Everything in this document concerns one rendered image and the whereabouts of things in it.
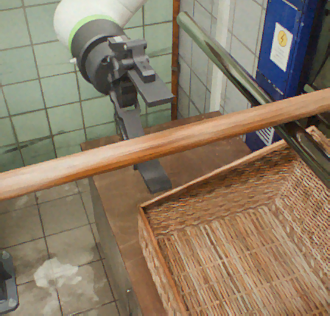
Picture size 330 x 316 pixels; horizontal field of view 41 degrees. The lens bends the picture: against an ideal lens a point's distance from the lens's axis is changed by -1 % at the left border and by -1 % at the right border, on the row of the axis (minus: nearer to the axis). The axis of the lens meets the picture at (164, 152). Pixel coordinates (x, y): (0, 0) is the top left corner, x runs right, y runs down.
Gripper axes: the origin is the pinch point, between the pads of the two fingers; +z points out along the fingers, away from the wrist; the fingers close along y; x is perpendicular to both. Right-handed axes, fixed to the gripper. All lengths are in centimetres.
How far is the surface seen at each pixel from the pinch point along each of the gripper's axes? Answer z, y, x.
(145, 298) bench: -15, 61, -2
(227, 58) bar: -17.2, 1.6, -18.8
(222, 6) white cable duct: -83, 25, -55
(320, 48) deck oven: -36, 17, -56
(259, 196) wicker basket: -28, 55, -40
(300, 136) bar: 3.6, 1.7, -18.1
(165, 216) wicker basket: -29, 52, -13
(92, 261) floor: -70, 119, 3
